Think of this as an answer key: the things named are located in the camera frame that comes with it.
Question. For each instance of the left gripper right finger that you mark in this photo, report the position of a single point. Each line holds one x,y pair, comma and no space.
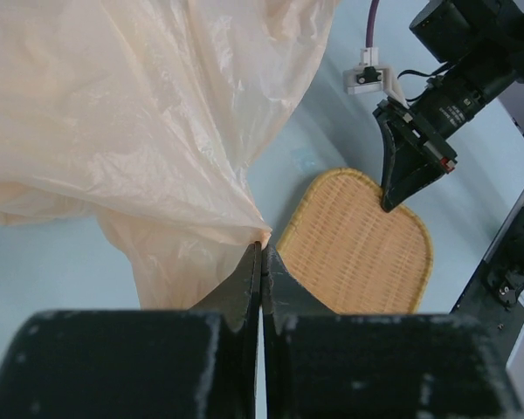
283,297

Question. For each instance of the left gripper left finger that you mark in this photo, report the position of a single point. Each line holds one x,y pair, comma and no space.
229,385

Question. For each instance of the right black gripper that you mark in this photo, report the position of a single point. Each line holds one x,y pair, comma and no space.
415,138

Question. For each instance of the woven bamboo tray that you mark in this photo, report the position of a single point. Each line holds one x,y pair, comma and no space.
352,255

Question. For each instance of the translucent orange plastic bag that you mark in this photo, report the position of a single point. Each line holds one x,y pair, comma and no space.
147,116

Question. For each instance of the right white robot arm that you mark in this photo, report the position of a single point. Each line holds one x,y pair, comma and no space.
480,45

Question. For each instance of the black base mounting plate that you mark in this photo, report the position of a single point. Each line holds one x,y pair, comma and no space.
498,281

